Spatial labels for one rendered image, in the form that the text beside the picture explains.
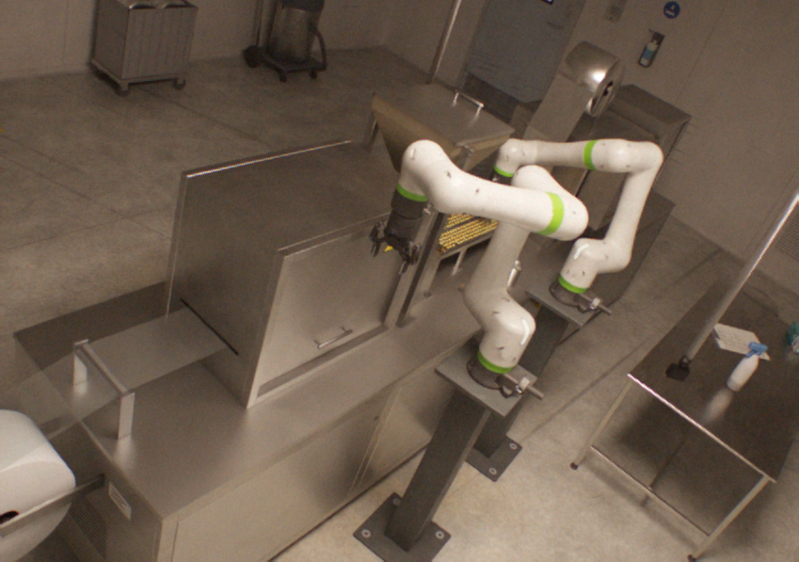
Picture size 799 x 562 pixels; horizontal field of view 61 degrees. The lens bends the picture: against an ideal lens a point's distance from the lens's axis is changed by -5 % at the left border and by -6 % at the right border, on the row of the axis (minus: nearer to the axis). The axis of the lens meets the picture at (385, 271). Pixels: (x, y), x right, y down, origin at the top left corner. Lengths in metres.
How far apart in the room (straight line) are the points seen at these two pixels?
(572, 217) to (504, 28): 5.58
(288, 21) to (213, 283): 4.61
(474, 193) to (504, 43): 5.78
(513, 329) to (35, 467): 1.34
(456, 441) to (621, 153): 1.16
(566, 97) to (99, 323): 2.12
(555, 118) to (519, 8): 4.18
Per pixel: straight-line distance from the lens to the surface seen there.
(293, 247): 1.77
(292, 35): 6.42
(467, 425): 2.37
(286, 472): 2.15
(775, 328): 4.17
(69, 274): 3.75
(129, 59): 5.48
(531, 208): 1.82
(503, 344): 2.15
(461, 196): 1.65
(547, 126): 3.23
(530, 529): 3.22
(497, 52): 7.46
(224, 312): 1.99
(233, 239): 1.86
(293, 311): 1.96
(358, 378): 2.26
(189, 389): 2.10
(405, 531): 2.82
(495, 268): 2.17
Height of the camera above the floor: 2.31
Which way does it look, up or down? 33 degrees down
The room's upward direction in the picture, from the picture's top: 20 degrees clockwise
